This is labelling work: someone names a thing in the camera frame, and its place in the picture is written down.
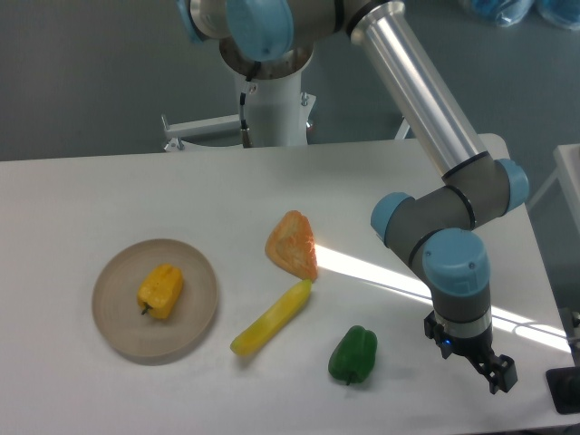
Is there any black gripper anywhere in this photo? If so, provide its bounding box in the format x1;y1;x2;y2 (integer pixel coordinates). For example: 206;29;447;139
424;311;517;393

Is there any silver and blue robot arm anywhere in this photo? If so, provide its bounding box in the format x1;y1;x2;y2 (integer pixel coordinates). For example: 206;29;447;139
177;1;529;392

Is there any green bell pepper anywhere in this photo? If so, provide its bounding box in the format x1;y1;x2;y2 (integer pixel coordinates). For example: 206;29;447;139
328;325;378;385

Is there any yellow bell pepper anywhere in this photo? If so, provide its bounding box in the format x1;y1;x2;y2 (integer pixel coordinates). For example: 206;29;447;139
137;264;184;320

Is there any beige round plate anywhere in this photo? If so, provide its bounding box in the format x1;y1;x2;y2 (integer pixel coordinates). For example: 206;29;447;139
92;239;218;365

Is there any black device at table edge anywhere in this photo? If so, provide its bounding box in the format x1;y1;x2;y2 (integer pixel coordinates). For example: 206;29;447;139
545;307;580;415

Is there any yellow corn cob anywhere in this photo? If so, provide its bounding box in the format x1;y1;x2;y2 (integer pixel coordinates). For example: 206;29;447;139
230;279;313;357

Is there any white side table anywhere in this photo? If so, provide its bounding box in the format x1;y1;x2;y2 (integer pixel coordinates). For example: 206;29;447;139
527;144;579;224

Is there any orange toast slice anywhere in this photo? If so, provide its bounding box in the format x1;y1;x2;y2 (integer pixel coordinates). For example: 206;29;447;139
265;210;318;281

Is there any blue plastic bag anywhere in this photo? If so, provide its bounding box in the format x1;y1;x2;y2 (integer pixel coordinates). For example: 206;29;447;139
459;0;579;31

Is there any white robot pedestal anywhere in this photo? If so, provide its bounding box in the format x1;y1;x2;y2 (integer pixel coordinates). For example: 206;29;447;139
160;44;318;153

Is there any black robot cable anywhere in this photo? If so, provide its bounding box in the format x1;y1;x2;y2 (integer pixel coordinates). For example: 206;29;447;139
238;61;263;149

